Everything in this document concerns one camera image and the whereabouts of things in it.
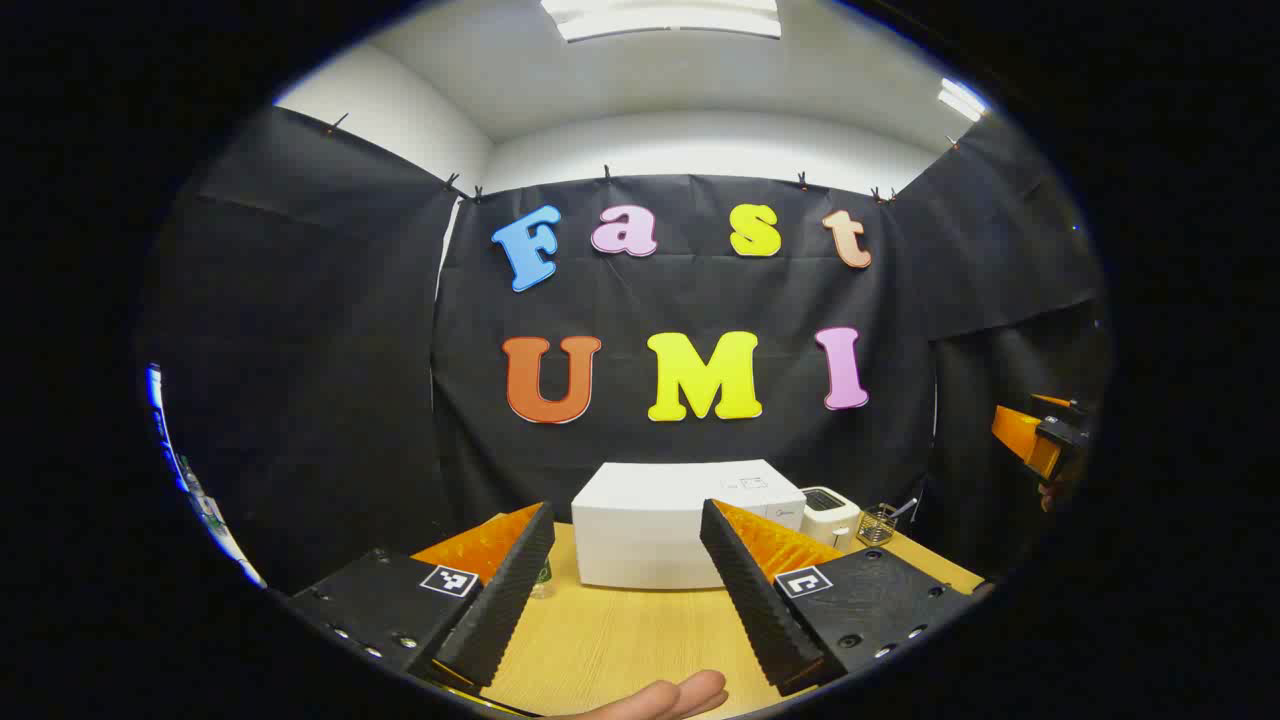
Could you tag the white microwave oven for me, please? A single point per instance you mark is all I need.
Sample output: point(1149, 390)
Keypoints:
point(650, 520)

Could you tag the clear plastic water bottle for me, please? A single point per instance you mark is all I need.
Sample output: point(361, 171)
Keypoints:
point(542, 580)

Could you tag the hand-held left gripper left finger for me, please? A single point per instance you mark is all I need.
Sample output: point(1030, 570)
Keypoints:
point(505, 590)

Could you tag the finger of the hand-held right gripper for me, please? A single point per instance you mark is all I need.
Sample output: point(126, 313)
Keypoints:
point(1018, 435)

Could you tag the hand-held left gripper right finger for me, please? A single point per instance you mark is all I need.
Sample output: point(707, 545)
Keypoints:
point(750, 590)

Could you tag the white toaster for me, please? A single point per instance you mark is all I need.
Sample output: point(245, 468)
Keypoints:
point(828, 518)

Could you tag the black backdrop cloth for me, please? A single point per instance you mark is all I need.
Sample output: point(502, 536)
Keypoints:
point(300, 350)

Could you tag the small ceiling light panel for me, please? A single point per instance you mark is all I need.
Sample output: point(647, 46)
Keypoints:
point(962, 100)

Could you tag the large ceiling light panel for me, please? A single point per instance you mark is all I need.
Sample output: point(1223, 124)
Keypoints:
point(665, 18)

